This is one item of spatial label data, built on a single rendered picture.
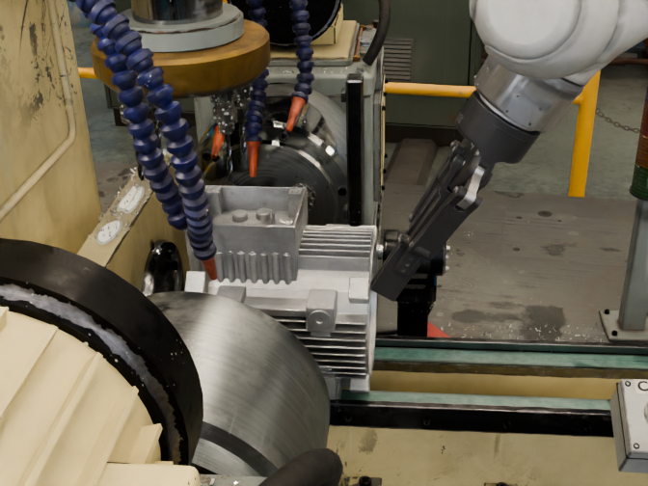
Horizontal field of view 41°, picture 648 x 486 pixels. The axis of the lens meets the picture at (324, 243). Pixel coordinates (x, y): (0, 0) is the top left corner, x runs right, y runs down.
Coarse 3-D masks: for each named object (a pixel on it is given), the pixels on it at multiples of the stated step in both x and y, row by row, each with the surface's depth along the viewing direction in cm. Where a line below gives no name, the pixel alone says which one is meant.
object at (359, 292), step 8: (376, 232) 102; (376, 240) 103; (192, 272) 94; (200, 272) 94; (192, 280) 94; (200, 280) 94; (352, 280) 92; (360, 280) 92; (368, 280) 92; (184, 288) 94; (192, 288) 93; (200, 288) 93; (352, 288) 92; (360, 288) 92; (368, 288) 92; (352, 296) 91; (360, 296) 91; (368, 296) 91; (376, 320) 109; (376, 328) 110; (368, 376) 97; (352, 384) 97; (360, 384) 97; (368, 384) 97; (352, 392) 99; (360, 392) 98; (368, 392) 98
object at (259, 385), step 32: (192, 320) 72; (224, 320) 73; (256, 320) 75; (192, 352) 69; (224, 352) 70; (256, 352) 72; (288, 352) 75; (224, 384) 66; (256, 384) 69; (288, 384) 72; (320, 384) 78; (224, 416) 64; (256, 416) 66; (288, 416) 69; (320, 416) 75; (224, 448) 63; (256, 448) 63; (288, 448) 67
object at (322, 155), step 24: (288, 96) 123; (312, 96) 126; (264, 120) 114; (312, 120) 118; (336, 120) 124; (264, 144) 115; (288, 144) 115; (312, 144) 115; (336, 144) 118; (216, 168) 117; (240, 168) 117; (264, 168) 116; (288, 168) 116; (312, 168) 116; (336, 168) 116; (312, 192) 116; (336, 192) 118; (312, 216) 119; (336, 216) 119
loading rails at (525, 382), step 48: (384, 336) 111; (384, 384) 110; (432, 384) 109; (480, 384) 108; (528, 384) 108; (576, 384) 107; (336, 432) 101; (384, 432) 100; (432, 432) 100; (480, 432) 99; (528, 432) 98; (576, 432) 98; (384, 480) 104; (432, 480) 103; (480, 480) 103; (528, 480) 102; (576, 480) 101; (624, 480) 101
